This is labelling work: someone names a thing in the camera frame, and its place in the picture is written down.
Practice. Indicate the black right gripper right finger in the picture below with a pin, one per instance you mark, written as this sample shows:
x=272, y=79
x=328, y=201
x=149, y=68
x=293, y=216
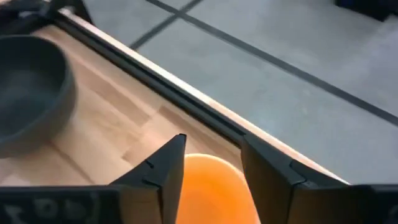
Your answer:
x=267, y=180

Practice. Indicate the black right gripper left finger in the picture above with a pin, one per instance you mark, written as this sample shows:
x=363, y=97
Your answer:
x=168, y=168

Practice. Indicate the orange plastic cup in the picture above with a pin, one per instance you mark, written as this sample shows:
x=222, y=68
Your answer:
x=214, y=193

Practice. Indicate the black bowl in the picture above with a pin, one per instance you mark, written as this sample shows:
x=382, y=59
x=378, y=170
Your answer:
x=31, y=90

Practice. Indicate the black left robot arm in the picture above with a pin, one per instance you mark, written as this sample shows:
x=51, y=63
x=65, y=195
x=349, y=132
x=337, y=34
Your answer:
x=18, y=12

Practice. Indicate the black equipment base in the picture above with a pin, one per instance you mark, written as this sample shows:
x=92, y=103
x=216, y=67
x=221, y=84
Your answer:
x=367, y=6

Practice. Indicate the black aluminium table frame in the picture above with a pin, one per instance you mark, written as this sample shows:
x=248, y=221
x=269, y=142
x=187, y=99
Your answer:
x=149, y=77

